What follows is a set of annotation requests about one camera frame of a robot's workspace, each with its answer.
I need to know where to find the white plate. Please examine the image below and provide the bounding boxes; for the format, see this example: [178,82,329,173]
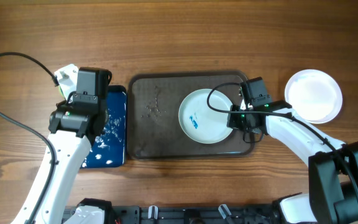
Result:
[284,69,343,124]
[178,89,232,144]

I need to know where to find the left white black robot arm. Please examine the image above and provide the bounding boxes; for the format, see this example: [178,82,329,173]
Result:
[13,64,112,223]

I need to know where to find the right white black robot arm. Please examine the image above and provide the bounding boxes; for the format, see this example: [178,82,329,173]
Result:
[227,77,358,223]

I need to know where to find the dark brown serving tray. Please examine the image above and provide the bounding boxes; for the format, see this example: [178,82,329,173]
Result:
[127,70,254,160]

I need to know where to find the blue water tray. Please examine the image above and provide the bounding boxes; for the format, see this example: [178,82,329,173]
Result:
[81,85,127,169]

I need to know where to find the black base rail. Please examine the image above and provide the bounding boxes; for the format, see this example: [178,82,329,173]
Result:
[62,203,291,224]

